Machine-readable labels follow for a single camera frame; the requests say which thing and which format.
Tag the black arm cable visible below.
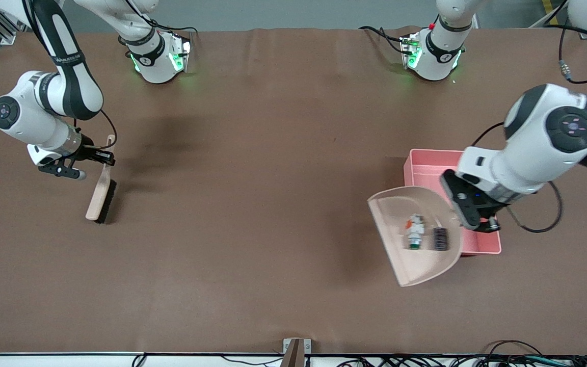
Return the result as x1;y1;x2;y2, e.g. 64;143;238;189
72;110;118;151
471;24;587;234

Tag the metal table edge bracket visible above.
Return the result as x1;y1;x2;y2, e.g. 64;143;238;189
283;338;312;367

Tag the beige brush with black bristles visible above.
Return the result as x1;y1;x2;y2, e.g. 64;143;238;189
86;135;118;224

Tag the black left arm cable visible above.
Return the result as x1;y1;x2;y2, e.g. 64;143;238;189
471;24;587;234

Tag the black base cable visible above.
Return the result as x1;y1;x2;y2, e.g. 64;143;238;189
120;0;200;36
359;25;407;55

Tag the bundle of black cables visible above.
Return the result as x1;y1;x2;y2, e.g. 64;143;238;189
334;340;587;367

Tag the brown table mat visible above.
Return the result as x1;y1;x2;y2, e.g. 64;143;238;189
0;27;587;356

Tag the green and white electronic component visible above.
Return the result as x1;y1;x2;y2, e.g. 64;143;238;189
403;214;425;250

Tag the black right base cable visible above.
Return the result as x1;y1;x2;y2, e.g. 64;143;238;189
120;0;200;36

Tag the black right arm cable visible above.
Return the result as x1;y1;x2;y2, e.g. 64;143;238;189
72;110;118;151

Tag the beige plastic dustpan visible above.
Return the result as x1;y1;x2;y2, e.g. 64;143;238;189
367;186;463;287

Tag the pink plastic bin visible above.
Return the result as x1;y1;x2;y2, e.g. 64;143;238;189
404;149;502;255

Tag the black left base cable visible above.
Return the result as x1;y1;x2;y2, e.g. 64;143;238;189
359;25;407;55

